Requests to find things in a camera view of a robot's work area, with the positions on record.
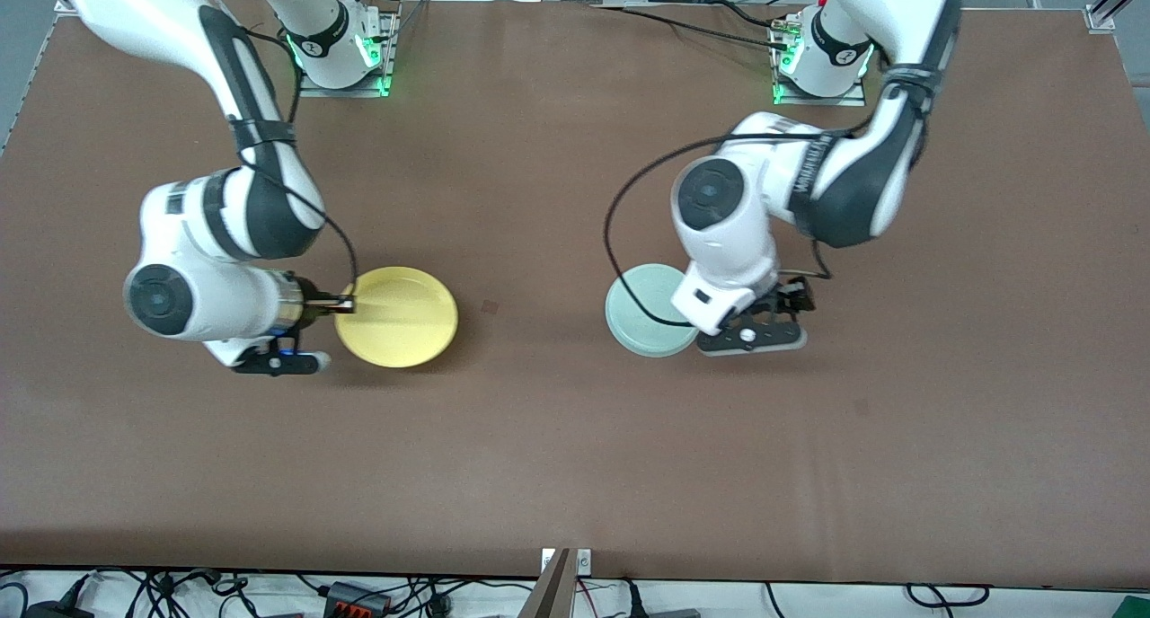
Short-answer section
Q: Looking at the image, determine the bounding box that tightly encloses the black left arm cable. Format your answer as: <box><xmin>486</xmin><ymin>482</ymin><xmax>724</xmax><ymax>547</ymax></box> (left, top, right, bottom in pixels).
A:
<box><xmin>603</xmin><ymin>61</ymin><xmax>935</xmax><ymax>328</ymax></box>

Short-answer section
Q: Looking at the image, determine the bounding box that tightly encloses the looped black floor cable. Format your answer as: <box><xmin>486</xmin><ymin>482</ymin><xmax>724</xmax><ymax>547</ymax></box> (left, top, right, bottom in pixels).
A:
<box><xmin>905</xmin><ymin>583</ymin><xmax>992</xmax><ymax>611</ymax></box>

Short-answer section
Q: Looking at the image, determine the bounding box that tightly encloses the grey wooden post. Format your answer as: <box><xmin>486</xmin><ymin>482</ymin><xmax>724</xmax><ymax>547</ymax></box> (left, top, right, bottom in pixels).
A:
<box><xmin>518</xmin><ymin>548</ymin><xmax>576</xmax><ymax>618</ymax></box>

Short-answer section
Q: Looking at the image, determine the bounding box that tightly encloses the thick black cable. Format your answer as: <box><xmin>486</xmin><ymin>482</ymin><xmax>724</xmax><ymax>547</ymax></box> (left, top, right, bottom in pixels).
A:
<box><xmin>710</xmin><ymin>0</ymin><xmax>784</xmax><ymax>29</ymax></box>

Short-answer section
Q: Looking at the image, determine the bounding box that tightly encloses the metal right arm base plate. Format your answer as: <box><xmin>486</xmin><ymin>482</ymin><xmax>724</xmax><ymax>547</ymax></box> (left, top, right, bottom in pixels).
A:
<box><xmin>298</xmin><ymin>7</ymin><xmax>398</xmax><ymax>98</ymax></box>

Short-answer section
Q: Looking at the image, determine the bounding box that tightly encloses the thin black cable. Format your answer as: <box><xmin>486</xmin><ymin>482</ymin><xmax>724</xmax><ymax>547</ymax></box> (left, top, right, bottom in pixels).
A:
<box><xmin>593</xmin><ymin>5</ymin><xmax>793</xmax><ymax>49</ymax></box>

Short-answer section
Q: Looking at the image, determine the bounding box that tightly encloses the black and red power strip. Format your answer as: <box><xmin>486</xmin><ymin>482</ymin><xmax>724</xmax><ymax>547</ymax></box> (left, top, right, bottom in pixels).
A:
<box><xmin>323</xmin><ymin>581</ymin><xmax>393</xmax><ymax>618</ymax></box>

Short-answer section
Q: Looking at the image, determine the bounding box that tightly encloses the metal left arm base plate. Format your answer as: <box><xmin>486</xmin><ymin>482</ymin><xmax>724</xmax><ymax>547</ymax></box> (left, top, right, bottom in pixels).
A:
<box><xmin>773</xmin><ymin>16</ymin><xmax>868</xmax><ymax>108</ymax></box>

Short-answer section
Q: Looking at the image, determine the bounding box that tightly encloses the tangled black floor cable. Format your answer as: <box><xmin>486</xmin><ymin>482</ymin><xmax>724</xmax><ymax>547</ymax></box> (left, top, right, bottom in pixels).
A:
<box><xmin>90</xmin><ymin>569</ymin><xmax>270</xmax><ymax>618</ymax></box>

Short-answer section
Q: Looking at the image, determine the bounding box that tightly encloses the pale green plastic plate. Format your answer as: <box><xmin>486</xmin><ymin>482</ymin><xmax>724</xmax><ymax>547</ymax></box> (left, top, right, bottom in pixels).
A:
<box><xmin>605</xmin><ymin>263</ymin><xmax>703</xmax><ymax>359</ymax></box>

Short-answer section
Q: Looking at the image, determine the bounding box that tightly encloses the yellow plastic plate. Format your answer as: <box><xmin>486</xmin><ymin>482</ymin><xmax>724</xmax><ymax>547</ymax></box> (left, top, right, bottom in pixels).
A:
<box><xmin>334</xmin><ymin>266</ymin><xmax>459</xmax><ymax>369</ymax></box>

